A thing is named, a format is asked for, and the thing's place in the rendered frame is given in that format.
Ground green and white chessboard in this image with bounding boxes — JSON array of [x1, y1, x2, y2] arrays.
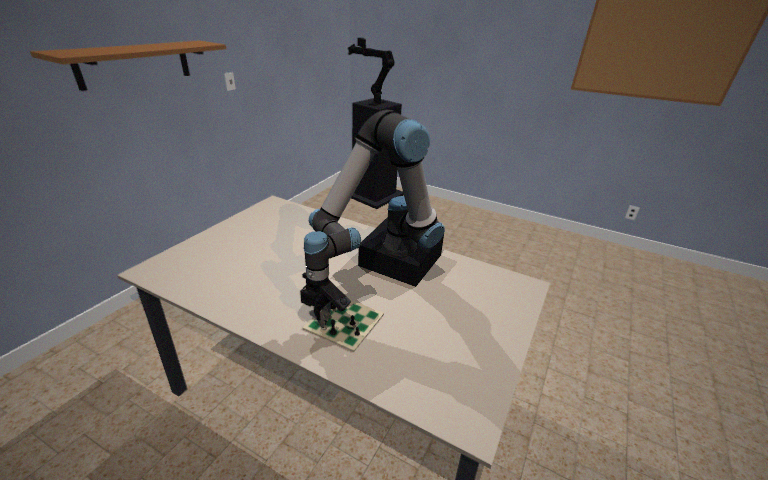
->
[[302, 299, 384, 352]]

